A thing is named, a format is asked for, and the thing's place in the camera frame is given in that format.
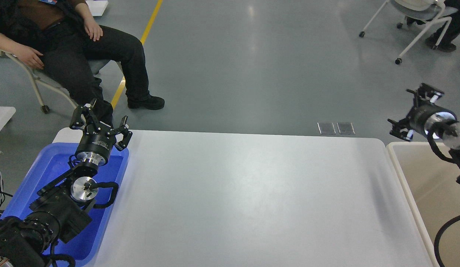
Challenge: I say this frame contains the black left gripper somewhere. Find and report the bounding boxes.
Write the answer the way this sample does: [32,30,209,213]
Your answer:
[69,99,133,166]

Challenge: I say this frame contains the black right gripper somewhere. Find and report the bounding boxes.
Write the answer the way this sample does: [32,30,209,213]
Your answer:
[387,83,457,142]

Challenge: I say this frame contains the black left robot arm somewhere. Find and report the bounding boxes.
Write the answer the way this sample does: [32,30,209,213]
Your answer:
[0,99,133,267]

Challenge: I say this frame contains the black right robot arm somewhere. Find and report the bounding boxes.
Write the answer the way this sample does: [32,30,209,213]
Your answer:
[387,83,460,267]

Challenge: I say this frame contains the blue plastic tray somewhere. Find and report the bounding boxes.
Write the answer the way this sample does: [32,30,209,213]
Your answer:
[1,143,129,267]

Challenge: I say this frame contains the right metal floor plate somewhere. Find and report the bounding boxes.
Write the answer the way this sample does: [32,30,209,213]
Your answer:
[336,122,355,135]

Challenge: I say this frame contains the metal floor plate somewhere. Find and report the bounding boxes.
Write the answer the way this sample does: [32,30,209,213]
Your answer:
[336,122,355,135]
[318,122,336,135]

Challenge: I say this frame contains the beige plastic bin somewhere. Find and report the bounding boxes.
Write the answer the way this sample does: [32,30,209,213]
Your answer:
[387,142,460,267]

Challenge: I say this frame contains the white chair left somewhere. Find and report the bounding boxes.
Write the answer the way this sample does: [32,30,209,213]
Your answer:
[0,47,123,114]

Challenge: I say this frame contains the white chair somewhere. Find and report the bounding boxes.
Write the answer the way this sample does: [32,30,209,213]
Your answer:
[359,0,458,65]
[0,47,123,114]

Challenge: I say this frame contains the left metal floor plate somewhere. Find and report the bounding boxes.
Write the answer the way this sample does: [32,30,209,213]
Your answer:
[318,122,336,135]

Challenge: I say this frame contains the seated person in black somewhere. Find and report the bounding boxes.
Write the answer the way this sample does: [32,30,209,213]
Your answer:
[0,0,165,125]

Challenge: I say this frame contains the person legs top right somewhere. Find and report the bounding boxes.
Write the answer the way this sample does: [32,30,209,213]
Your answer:
[406,0,460,53]

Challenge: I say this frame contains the white chair right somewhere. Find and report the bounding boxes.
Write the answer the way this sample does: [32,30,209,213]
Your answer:
[359,0,458,65]

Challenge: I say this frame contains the white side table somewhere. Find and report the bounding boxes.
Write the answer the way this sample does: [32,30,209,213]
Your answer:
[0,106,16,131]

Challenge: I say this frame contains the white box on floor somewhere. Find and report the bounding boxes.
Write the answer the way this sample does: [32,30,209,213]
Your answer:
[86,0,109,17]

